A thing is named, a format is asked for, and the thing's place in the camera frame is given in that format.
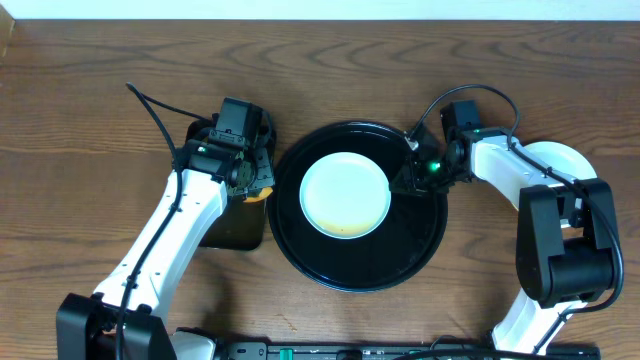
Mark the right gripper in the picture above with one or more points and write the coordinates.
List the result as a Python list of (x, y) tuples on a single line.
[(411, 172)]

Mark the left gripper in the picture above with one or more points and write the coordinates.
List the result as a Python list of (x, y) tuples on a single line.
[(263, 167)]

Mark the orange green scrub sponge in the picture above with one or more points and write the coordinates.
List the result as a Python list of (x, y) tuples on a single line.
[(262, 195)]

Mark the green plate stained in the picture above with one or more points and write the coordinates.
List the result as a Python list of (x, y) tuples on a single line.
[(345, 195)]

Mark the green plate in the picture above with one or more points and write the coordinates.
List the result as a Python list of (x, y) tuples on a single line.
[(563, 159)]

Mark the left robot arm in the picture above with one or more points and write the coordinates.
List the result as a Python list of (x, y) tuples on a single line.
[(125, 316)]

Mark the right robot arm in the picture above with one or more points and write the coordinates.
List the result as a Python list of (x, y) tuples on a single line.
[(568, 254)]

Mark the rectangular black water tray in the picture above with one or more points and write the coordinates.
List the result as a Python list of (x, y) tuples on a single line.
[(240, 227)]

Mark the round black tray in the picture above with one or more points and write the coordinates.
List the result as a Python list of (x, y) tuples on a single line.
[(396, 250)]

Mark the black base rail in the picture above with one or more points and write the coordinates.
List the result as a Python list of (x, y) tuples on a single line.
[(443, 350)]

